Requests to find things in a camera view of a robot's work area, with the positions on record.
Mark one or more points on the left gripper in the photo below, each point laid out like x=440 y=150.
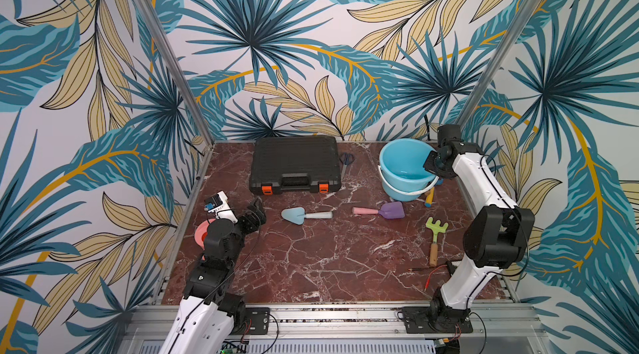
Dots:
x=260 y=216

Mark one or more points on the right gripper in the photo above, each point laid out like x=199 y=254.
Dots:
x=434 y=163

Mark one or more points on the light blue plastic bucket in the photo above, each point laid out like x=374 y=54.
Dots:
x=402 y=172

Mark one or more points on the light blue toy trowel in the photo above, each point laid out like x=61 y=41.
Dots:
x=298 y=215

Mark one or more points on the pink toy watering can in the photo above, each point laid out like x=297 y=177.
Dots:
x=202 y=231

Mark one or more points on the green toy rake wooden handle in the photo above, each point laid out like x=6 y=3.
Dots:
x=437 y=228

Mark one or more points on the purple toy shovel pink handle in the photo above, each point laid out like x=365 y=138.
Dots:
x=390 y=211

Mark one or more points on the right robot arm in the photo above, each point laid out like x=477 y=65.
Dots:
x=497 y=238

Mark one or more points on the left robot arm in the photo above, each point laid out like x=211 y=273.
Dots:
x=208 y=313

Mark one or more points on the black plastic tool case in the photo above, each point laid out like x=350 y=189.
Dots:
x=295 y=164

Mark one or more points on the blue toy fork yellow handle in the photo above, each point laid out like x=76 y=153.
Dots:
x=429 y=199

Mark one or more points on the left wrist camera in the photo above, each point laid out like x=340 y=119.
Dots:
x=218 y=208

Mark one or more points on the blue handled scissors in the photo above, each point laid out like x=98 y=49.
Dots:
x=346 y=160

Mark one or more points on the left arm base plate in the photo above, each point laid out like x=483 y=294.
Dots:
x=252 y=321

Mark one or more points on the aluminium front rail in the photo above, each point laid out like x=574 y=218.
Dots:
x=379 y=327

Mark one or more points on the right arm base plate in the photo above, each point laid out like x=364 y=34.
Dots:
x=424 y=320

